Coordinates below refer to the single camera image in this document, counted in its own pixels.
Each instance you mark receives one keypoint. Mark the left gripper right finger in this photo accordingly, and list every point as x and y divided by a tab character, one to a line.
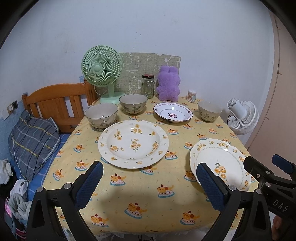
228	199

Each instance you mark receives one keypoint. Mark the green patterned wall mat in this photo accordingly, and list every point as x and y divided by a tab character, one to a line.
134	65

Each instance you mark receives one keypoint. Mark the wall power socket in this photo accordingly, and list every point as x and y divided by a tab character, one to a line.
12	107

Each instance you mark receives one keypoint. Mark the purple plush toy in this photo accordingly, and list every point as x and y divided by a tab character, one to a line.
168	84

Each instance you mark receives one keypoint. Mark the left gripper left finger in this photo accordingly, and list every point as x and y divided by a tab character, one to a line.
43	222

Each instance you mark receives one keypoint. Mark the grey plaid pillow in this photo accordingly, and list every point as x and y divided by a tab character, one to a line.
31	143

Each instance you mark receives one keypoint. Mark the blue plaid bedsheet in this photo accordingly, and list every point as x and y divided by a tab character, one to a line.
38	180

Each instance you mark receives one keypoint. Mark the glass jar red lid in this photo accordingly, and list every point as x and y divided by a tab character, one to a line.
147	87

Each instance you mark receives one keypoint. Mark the white plate red pattern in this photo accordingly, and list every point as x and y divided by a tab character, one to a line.
173	112

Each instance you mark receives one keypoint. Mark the large yellow floral plate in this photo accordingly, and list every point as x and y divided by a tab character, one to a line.
133	144

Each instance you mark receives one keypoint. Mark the floral ceramic bowl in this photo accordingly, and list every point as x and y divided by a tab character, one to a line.
208	111
133	103
101	116

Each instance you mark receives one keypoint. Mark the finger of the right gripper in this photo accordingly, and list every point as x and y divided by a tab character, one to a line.
263	174
285	165

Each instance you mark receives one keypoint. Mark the pile of clothes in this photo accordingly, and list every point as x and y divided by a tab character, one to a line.
14	207

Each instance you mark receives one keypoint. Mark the green desk fan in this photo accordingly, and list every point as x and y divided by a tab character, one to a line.
101	66

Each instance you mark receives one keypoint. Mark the person's hand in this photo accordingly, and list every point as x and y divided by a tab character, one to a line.
277	222

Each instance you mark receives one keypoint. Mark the wooden bed headboard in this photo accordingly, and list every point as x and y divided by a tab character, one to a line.
61	102

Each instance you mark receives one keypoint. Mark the scalloped yellow floral plate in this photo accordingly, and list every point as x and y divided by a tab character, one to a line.
223	159

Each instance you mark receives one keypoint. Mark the yellow patterned tablecloth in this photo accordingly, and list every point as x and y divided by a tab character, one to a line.
161	198

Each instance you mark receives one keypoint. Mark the white clip fan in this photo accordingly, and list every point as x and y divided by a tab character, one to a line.
243	116

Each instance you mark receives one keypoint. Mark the toothpick container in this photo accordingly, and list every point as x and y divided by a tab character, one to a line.
191	96

